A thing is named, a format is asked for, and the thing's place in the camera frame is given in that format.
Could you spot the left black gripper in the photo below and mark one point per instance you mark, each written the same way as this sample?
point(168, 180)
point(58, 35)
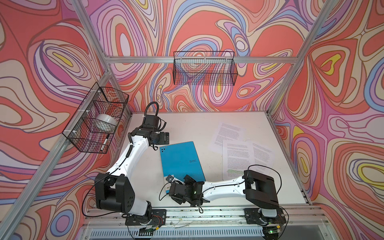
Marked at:
point(162, 140)

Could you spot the white bowl in basket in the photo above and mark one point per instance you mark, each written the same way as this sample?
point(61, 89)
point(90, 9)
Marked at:
point(106, 120)

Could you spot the highlighted printed paper sheet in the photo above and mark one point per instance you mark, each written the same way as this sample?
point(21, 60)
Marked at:
point(237, 157)

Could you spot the black wire basket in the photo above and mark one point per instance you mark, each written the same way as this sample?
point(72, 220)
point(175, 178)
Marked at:
point(207, 68)
point(83, 132)

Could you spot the blue file folder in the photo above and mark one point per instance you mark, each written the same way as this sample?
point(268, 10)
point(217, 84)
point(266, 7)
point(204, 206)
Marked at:
point(181, 159)

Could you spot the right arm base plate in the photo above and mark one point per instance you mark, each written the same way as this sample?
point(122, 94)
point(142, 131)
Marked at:
point(265, 217)

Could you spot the back black wire basket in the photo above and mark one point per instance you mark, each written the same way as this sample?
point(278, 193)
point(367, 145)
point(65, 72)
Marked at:
point(207, 68)

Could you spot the left black wire basket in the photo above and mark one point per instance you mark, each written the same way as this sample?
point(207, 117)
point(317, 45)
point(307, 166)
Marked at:
point(83, 132)

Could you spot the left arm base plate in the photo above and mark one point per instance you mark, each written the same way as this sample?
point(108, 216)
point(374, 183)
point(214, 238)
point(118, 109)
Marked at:
point(152, 218)

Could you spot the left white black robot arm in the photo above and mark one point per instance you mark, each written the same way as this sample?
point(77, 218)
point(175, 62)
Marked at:
point(113, 190)

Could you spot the right printed paper sheet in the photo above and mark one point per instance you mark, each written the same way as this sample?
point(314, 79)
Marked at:
point(264, 159)

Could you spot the black marker pen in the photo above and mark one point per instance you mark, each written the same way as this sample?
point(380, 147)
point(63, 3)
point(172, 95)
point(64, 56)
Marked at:
point(104, 143)

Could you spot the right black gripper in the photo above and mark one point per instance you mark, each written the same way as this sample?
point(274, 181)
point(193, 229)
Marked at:
point(188, 181)

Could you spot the far printed paper sheet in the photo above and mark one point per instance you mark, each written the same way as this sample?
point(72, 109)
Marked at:
point(223, 132)

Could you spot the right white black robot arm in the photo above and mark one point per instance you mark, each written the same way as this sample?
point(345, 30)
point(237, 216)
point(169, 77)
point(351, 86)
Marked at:
point(257, 188)

